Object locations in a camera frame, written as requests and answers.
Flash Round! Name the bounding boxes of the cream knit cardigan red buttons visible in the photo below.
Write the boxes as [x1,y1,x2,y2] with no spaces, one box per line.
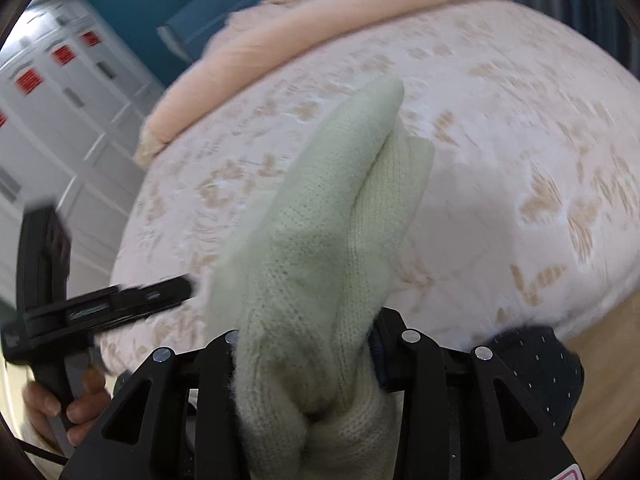
[209,76,434,479]

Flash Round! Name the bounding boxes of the pink floral bed blanket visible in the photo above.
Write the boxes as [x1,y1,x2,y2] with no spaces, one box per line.
[113,0,639,349]

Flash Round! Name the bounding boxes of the rolled pink duvet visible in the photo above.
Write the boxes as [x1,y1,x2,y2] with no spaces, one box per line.
[134,0,466,168]

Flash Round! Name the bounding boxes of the dark dotted trouser leg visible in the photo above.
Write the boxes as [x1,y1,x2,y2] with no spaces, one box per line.
[484,325,585,436]

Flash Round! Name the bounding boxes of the person's left hand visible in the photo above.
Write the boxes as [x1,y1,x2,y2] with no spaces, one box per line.
[22,367,111,450]

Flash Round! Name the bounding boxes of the white panelled wardrobe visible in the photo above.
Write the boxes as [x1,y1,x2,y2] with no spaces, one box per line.
[0,0,164,304]

